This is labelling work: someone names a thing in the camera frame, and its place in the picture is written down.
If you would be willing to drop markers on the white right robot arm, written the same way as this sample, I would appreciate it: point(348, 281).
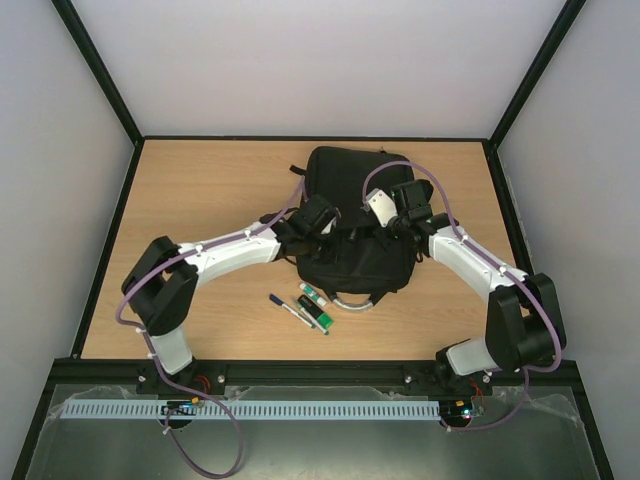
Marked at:
point(524, 325)

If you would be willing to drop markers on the white green glue stick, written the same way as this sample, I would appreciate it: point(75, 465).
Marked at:
point(313, 294)

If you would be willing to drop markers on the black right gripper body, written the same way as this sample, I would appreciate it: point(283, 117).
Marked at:
point(379, 232)

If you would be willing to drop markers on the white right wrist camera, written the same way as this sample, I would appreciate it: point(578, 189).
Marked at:
point(381, 205)

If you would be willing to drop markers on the blue capped pen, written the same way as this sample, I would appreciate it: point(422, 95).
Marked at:
point(283, 305)

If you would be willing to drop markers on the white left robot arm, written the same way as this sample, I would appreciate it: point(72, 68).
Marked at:
point(158, 292)

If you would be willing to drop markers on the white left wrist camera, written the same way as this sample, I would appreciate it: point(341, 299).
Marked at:
point(328, 228)

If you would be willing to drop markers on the green capped thin pen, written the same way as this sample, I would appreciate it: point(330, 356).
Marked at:
point(314, 322)

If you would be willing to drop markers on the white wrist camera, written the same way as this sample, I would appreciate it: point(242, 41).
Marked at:
point(381, 205)
point(328, 228)

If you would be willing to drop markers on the black student bag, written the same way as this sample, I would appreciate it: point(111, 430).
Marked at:
point(360, 263)

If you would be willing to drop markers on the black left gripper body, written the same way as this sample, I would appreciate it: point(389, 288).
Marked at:
point(312, 239)

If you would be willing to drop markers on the light blue cable duct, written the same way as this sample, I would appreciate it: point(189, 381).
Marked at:
point(254, 410)

